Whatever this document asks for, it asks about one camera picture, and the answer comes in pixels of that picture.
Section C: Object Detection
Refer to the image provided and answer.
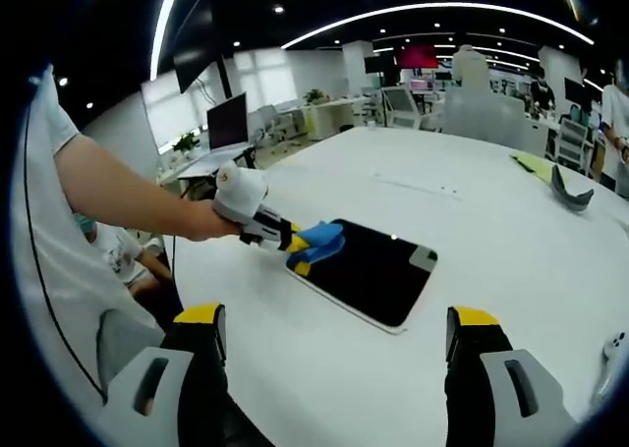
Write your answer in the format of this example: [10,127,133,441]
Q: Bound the grey mesh chair back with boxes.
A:
[97,308,166,392]

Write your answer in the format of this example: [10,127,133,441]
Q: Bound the curved ceiling light strip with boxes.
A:
[149,0,187,81]
[280,1,596,50]

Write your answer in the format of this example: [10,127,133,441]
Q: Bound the red display screen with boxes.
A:
[395,44,439,70]

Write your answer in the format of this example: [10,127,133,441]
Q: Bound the person's left hand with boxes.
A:
[188,198,245,244]

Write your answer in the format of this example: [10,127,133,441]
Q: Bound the grey curved headband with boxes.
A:
[549,164,595,212]

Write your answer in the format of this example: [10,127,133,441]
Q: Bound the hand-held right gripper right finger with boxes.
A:
[444,306,581,447]

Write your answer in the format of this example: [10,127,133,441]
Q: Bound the yellow-green paper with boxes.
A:
[509,151,554,186]

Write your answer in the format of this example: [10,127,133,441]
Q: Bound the black computer monitor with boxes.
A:
[205,91,250,151]
[563,77,589,105]

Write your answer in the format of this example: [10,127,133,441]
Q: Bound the black tablet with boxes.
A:
[285,217,439,335]

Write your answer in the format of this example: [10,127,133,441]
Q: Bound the thin black cable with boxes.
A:
[23,115,108,402]

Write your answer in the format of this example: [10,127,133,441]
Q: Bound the black monitor on stand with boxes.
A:
[363,54,397,75]

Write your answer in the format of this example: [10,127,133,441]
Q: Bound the white office cabinet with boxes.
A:
[304,100,365,141]

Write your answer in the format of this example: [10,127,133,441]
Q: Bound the white handheld controller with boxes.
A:
[592,331,628,404]

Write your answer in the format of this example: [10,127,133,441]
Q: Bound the blue cleaning cloth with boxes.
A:
[284,219,345,271]

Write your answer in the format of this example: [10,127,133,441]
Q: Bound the white side desk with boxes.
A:
[159,144,257,193]

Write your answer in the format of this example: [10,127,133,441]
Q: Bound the frosted desk partition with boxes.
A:
[441,86,549,156]

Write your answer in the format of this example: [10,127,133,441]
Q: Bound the black hanging screen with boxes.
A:
[172,28,232,94]

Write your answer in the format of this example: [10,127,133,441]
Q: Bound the white office chair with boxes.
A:
[381,85,429,130]
[557,117,591,173]
[255,105,296,143]

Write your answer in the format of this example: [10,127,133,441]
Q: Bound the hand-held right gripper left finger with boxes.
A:
[100,303,230,447]

